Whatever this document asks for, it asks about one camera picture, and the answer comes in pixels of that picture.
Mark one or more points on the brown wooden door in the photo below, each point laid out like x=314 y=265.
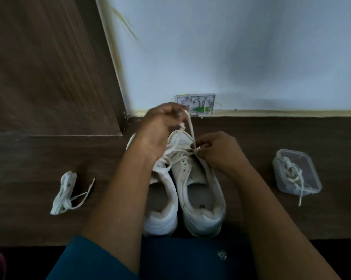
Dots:
x=47 y=64

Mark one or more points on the clear plastic container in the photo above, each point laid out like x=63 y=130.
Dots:
x=298 y=172

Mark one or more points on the tangled white shoelace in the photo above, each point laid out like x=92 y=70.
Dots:
x=295 y=174

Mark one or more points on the bundled white shoelace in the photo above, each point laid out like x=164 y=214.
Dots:
x=65 y=195

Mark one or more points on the small silver button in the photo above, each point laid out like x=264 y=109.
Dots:
x=221 y=255

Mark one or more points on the person's left forearm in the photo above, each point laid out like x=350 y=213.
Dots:
x=123 y=201

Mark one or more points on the person's right hand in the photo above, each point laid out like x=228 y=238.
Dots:
x=219 y=151

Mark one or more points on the white sneaker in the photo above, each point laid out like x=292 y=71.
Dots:
x=198 y=198
x=160 y=201

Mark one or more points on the person's right forearm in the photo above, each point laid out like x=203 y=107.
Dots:
x=274 y=221

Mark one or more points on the white wall socket plate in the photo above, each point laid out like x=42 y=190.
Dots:
x=199 y=103

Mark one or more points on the person's blue clothing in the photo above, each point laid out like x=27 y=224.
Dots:
x=163 y=259

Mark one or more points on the white shoelace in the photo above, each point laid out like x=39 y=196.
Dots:
x=65 y=195
x=295 y=174
x=175 y=148

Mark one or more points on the person's left hand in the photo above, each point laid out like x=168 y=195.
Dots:
x=155 y=128

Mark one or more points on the person's left fingers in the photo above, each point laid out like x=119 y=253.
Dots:
x=179 y=112

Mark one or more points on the person's right fingers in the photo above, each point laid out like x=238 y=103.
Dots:
x=200 y=147

